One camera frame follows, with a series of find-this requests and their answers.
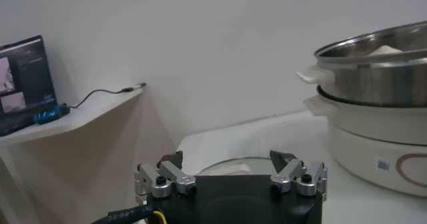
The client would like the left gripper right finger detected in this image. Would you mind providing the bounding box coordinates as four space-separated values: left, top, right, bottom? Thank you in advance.
269 150 328 198

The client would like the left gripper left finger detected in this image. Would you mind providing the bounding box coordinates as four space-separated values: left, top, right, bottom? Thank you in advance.
134 150 198 206

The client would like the glass pot lid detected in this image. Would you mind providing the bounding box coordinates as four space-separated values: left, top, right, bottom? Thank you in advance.
195 156 278 177

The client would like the stainless steel steamer basket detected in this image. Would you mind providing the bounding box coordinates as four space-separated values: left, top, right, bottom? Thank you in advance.
296 21 427 109

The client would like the white electric cooker base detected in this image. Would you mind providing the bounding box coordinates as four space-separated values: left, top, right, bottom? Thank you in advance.
302 87 427 198

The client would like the white side desk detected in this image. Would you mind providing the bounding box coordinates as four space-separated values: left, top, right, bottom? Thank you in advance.
0 85 145 148

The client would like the blue handheld device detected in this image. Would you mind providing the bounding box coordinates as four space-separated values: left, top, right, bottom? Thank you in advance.
33 103 71 125

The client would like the black laptop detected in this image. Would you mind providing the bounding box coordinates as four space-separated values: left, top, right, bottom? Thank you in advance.
0 35 58 137

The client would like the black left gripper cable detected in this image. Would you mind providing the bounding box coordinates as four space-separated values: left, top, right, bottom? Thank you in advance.
89 205 168 224

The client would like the black adapter cable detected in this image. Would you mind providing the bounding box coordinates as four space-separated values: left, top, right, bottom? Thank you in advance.
68 82 147 109

